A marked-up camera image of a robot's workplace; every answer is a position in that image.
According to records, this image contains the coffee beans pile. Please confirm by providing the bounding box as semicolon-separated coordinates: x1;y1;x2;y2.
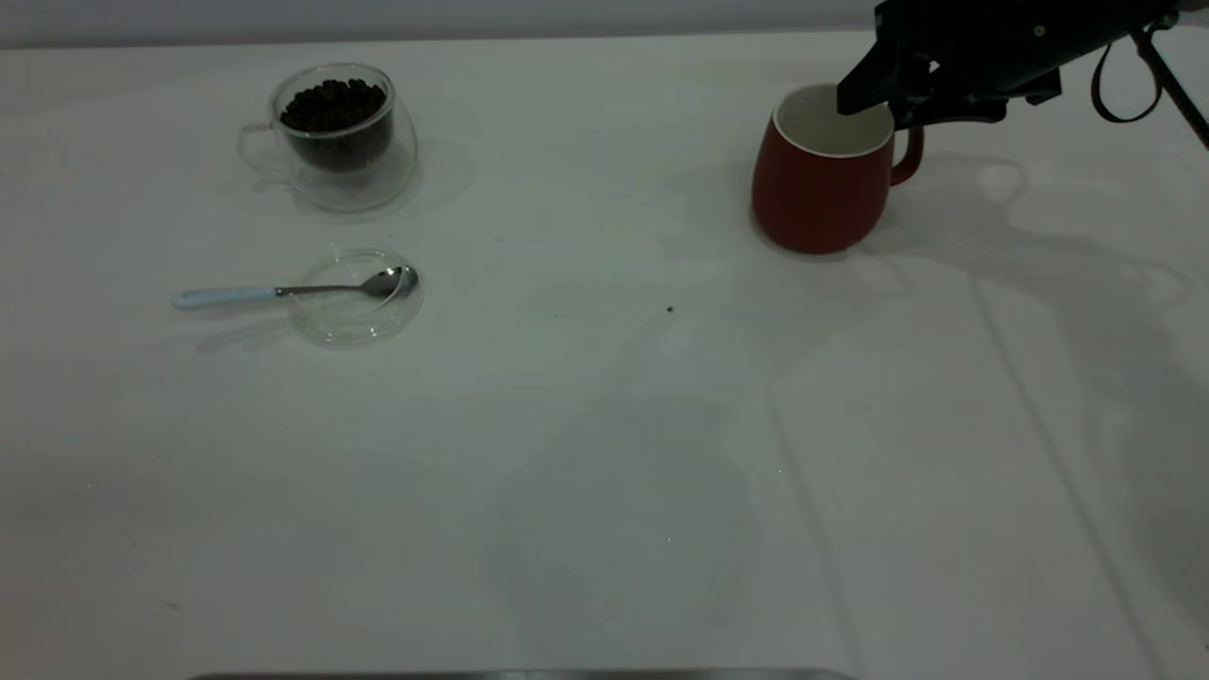
281;79;395;174

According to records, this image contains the clear round glass dish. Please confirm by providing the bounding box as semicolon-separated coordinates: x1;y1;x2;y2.
288;247;425;348

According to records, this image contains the clear double-walled glass cup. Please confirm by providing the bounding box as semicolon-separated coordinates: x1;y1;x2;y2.
238;63;419;213

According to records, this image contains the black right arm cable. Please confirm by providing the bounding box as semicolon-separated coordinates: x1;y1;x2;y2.
1091;14;1209;152

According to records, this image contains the metal spoon with pale handle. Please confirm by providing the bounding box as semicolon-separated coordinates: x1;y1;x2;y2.
172;266;419;312

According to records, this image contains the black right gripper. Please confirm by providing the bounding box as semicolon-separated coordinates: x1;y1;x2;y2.
836;0;1182;130

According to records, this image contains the red ceramic mug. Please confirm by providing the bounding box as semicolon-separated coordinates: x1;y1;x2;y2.
751;83;925;254

